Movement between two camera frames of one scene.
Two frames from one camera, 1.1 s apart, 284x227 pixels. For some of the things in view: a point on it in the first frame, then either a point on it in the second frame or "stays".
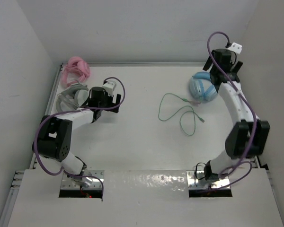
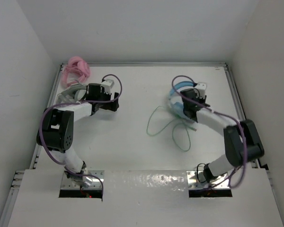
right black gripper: (236, 67) -> (203, 100)
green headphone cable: (187, 123) -> (161, 128)
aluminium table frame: (146, 144) stays
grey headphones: (73, 97) stays
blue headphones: (201, 87) -> (176, 101)
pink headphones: (75, 69) stays
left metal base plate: (86, 179) stays
